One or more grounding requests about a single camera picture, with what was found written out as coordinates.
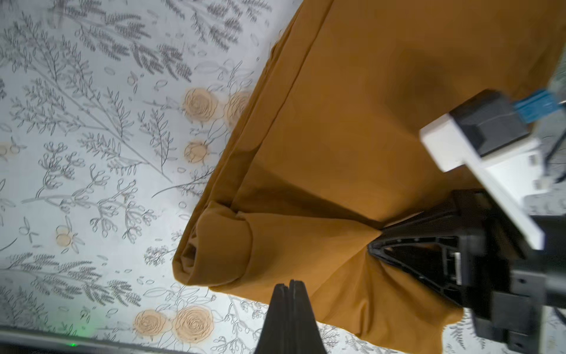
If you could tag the brown long pants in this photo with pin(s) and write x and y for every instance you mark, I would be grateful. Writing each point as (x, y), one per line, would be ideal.
(327, 152)

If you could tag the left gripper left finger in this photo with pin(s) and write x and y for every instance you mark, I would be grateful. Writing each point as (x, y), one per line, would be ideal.
(273, 338)

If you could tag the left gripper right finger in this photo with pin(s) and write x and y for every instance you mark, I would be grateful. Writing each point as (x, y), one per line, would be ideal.
(304, 333)

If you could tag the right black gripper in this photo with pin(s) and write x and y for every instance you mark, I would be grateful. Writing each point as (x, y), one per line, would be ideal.
(468, 250)

